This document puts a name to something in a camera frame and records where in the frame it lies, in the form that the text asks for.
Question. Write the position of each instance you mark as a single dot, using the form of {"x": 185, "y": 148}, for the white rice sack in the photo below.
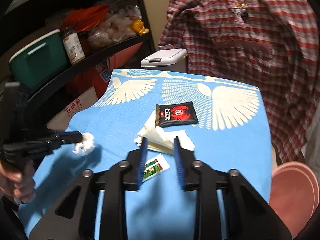
{"x": 61, "y": 121}

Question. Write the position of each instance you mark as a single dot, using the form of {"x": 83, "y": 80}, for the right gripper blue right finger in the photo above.
{"x": 187, "y": 177}

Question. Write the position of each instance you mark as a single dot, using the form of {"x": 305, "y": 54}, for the red plastic bag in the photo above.
{"x": 85, "y": 19}

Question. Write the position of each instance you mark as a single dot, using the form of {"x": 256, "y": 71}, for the yellow plastic bag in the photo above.
{"x": 138, "y": 27}

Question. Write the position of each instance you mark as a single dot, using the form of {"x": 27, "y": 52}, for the red plaid shirt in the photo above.
{"x": 270, "y": 44}

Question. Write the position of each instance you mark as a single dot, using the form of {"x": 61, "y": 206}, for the black red snack packet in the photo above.
{"x": 176, "y": 115}

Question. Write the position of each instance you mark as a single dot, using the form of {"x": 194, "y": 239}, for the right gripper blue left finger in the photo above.
{"x": 134, "y": 173}

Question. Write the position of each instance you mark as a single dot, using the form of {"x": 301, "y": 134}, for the blue cloth with white wings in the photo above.
{"x": 222, "y": 121}

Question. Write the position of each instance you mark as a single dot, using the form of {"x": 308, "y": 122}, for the glass jar with label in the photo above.
{"x": 72, "y": 45}

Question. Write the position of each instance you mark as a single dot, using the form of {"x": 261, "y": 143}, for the green white ointment tube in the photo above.
{"x": 155, "y": 166}

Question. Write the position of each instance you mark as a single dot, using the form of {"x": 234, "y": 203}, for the black metal shelf rack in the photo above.
{"x": 23, "y": 21}

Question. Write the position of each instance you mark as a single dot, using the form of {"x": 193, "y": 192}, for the clear plastic bags of food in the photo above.
{"x": 116, "y": 27}

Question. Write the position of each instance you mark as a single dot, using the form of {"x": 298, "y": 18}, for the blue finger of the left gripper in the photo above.
{"x": 72, "y": 137}

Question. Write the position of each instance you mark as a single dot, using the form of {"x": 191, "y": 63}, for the green cooler box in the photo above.
{"x": 38, "y": 60}

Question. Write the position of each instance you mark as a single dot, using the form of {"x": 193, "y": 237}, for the person's left hand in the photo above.
{"x": 19, "y": 184}

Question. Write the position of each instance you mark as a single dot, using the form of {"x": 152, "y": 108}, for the white tissue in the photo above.
{"x": 86, "y": 146}

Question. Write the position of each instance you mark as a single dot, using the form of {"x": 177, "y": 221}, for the white lidded trash bin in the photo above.
{"x": 173, "y": 60}

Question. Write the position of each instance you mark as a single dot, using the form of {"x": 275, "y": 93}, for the pink plastic bucket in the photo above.
{"x": 294, "y": 195}

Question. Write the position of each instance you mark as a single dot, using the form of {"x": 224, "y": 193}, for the stack of white napkins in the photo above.
{"x": 161, "y": 141}

